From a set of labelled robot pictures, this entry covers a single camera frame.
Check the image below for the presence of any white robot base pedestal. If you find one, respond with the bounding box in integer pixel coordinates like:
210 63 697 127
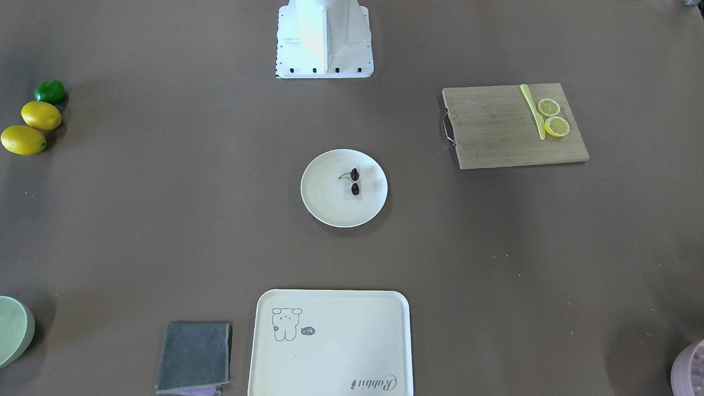
275 1 374 79

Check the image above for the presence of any green lime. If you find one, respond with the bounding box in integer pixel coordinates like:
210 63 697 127
34 80 67 105

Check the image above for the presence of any round white plate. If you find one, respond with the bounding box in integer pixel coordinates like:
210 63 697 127
301 150 389 228

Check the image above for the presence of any cream rabbit tray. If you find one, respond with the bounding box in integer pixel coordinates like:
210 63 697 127
248 290 414 395

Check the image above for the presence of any pink bowl of ice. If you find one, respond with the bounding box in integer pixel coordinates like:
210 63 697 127
670 340 703 395

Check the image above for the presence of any bamboo cutting board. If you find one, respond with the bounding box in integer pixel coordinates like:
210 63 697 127
442 82 590 169

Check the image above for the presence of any light green bowl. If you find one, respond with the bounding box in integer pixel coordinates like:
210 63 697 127
1 296 35 367

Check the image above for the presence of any yellow lemon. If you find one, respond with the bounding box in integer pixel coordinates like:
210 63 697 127
20 101 62 131
2 125 46 156

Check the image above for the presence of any grey folded cloth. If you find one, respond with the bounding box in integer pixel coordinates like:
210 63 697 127
155 322 231 395

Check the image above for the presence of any yellow plastic knife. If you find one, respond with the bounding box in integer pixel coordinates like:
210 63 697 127
520 84 546 140

